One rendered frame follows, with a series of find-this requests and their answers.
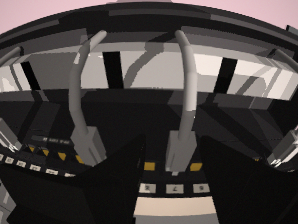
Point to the grey network cable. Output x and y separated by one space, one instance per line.
288 146
182 143
7 137
86 139

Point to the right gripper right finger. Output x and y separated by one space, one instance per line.
246 191

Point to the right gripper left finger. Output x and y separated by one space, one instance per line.
104 194

